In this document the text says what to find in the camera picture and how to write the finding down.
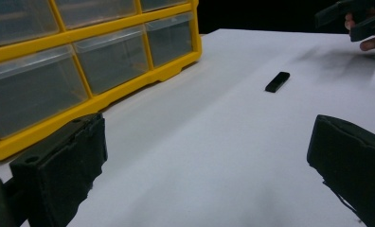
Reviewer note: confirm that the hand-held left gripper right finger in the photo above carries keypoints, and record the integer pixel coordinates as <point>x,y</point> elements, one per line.
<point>353,164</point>

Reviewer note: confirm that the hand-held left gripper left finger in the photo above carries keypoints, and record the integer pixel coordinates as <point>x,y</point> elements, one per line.
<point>59,170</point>

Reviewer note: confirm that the yellow organizer cabinet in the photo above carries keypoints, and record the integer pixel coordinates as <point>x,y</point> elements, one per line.
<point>97,104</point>

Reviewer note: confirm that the transparent drawer box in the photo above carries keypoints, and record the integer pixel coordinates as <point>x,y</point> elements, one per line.
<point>34,94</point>

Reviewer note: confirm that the small black flash drive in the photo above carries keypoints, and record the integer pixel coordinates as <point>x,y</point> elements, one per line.
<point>277,82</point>

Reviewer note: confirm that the set of clear plastic drawers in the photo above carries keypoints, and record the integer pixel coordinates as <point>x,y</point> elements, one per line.
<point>113,60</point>

